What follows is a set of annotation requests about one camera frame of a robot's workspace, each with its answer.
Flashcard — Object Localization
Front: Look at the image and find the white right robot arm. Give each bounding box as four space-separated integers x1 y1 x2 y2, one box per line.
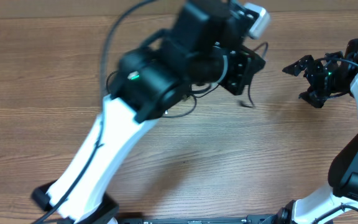
247 38 358 223

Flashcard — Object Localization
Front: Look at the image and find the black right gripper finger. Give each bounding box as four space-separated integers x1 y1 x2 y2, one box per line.
298 91 327 108
282 55 314 77

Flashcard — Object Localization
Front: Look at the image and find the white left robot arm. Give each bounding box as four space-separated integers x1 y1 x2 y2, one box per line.
32 1 270 223

